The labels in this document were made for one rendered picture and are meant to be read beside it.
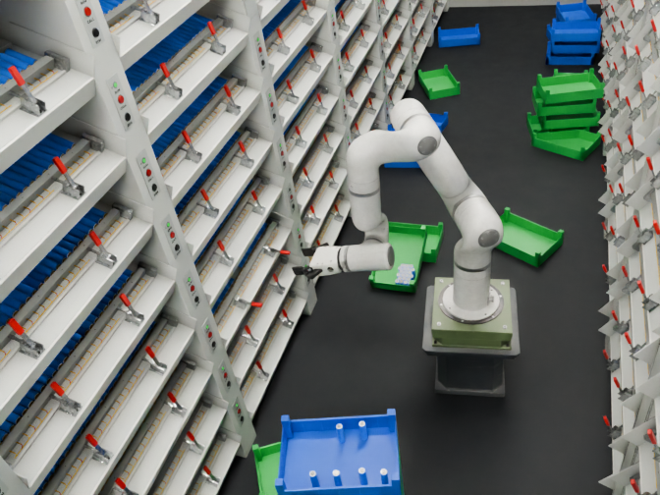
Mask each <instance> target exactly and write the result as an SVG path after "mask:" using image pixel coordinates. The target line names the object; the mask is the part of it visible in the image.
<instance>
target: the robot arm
mask: <svg viewBox="0 0 660 495"><path fill-rule="evenodd" d="M390 119H391V123H392V125H393V128H394V129H395V132H389V131H381V130H375V131H370V132H367V133H365V134H363V135H361V136H359V137H358V138H356V139H355V140H354V141H353V142H352V143H351V145H350V146H349V148H348V150H347V155H346V163H347V174H348V185H349V195H350V204H351V212H352V219H353V222H354V225H355V226H356V227H357V228H358V229H359V230H361V231H364V232H365V237H364V241H363V243H362V244H360V245H354V246H343V247H329V244H328V243H325V244H322V245H319V246H317V247H308V248H302V253H303V255H304V256H313V258H312V260H311V262H310V264H309V265H308V266H306V267H302V266H296V267H292V270H293V272H294V274H295V275H304V276H306V277H307V278H309V279H311V280H312V279H314V278H315V277H316V276H325V275H332V274H337V273H340V272H342V271H344V272H359V271H379V270H391V269H392V268H393V266H394V263H395V254H394V249H393V247H392V245H391V244H389V243H388V242H389V224H388V219H387V216H386V215H385V214H384V213H382V212H381V196H380V178H379V167H380V165H382V164H385V163H392V162H415V161H416V162H417V164H418V165H419V167H420V168H421V170H422V171H423V173H424V174H425V176H426V177H427V178H428V180H429V181H430V183H431V184H432V185H433V187H434V188H435V190H437V191H438V193H439V194H440V196H441V197H442V199H443V201H444V203H445V205H446V207H447V209H448V211H449V213H450V215H451V216H452V218H453V220H454V221H455V223H456V225H457V226H458V228H459V230H460V231H461V234H462V238H461V239H460V240H459V241H458V242H457V243H456V245H455V248H454V284H453V285H452V286H450V287H449V288H448V289H447V290H446V291H445V293H444V295H443V305H444V306H445V308H446V309H447V310H448V311H449V312H450V313H451V314H452V315H454V316H456V317H458V318H460V319H464V320H480V319H484V318H487V317H489V316H491V315H492V314H493V313H495V312H496V310H497V309H498V307H499V302H500V300H499V296H498V294H497V293H496V291H495V290H494V289H493V288H491V287H490V275H491V259H492V250H493V249H494V248H495V247H496V246H498V245H500V244H501V242H502V240H503V237H504V229H503V224H502V221H501V219H500V217H499V215H498V214H497V212H496V211H495V210H494V208H493V207H492V205H491V204H490V203H489V201H488V200H487V198H486V197H485V195H484V194H483V193H482V191H481V190H480V189H479V188H478V187H477V186H476V184H475V183H474V182H473V181H472V180H471V179H470V177H469V176H468V174H467V172H466V171H465V169H464V167H463V166H462V164H461V163H460V161H459V159H458V158H457V156H456V155H455V153H454V152H453V150H452V149H451V147H450V145H449V144H448V142H447V141H446V140H445V139H444V137H443V136H442V134H441V133H440V130H439V128H438V127H437V125H436V123H435V122H434V121H433V119H432V118H431V116H430V115H429V114H428V112H427V111H426V109H425V108H424V107H423V105H422V104H421V103H420V102H419V101H417V100H415V99H413V98H406V99H403V100H401V101H399V102H398V103H397V104H396V105H395V106H394V107H393V109H392V111H391V114H390ZM312 267H313V268H315V269H312ZM309 268H310V269H311V270H310V271H307V269H309Z"/></svg>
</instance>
